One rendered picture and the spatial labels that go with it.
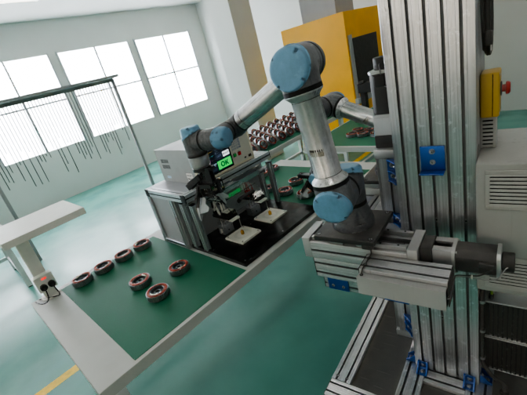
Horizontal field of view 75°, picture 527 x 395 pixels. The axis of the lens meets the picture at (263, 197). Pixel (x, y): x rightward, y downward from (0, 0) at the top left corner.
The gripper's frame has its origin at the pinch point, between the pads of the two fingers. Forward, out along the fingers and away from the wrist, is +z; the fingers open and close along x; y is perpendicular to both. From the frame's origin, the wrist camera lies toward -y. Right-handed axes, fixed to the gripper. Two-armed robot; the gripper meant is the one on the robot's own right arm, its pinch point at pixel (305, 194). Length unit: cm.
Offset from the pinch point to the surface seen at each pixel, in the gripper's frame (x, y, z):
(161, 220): -79, -51, 14
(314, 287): -6, 34, 68
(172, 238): -79, -41, 22
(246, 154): -29, -32, -26
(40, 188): -30, -537, 353
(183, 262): -93, -12, 5
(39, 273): -146, -67, 23
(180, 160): -66, -48, -30
